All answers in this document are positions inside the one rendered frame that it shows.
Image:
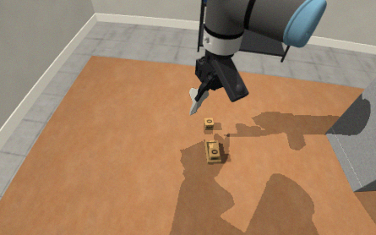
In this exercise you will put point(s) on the tan wooden number cube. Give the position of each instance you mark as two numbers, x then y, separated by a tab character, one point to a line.
208	123
214	154

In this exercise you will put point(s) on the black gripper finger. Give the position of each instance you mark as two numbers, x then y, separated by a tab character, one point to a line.
198	96

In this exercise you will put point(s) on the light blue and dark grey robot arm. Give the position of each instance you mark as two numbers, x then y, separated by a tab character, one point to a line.
287	21

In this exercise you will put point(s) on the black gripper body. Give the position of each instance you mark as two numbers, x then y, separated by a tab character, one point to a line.
204	69

